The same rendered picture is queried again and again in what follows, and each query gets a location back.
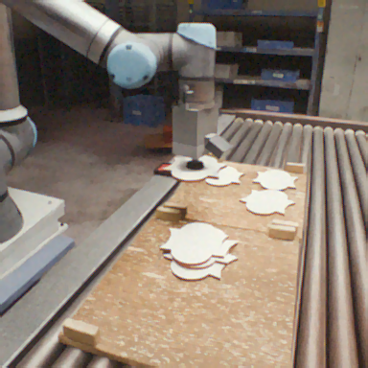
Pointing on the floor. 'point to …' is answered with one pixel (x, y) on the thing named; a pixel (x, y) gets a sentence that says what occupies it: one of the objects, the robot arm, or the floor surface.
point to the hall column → (108, 74)
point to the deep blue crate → (144, 110)
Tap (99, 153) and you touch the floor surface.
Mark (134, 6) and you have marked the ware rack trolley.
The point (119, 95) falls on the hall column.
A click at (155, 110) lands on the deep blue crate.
